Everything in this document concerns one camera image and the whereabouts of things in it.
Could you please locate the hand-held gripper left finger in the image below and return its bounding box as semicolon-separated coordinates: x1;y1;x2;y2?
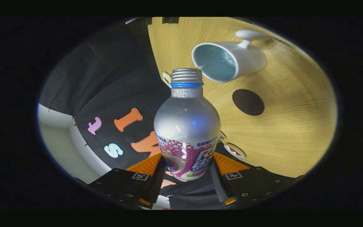
95;153;166;208

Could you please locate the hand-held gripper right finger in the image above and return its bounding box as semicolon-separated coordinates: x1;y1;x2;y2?
211;152;298;207

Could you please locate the silver juice bottle pink label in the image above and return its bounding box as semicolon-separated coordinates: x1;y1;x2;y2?
153;68;221;182

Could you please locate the dark brown round coaster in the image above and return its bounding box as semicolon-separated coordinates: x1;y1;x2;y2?
232;89;265;116

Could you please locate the white cup blue inside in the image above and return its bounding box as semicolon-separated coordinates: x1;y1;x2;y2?
191;30;270;83

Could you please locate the white round plate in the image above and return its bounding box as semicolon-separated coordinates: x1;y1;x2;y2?
224;143;246;160

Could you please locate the wooden table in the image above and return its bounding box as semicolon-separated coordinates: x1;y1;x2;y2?
147;17;338;178

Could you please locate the black backdrop cloth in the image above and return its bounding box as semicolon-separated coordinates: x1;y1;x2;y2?
38;17;254;210

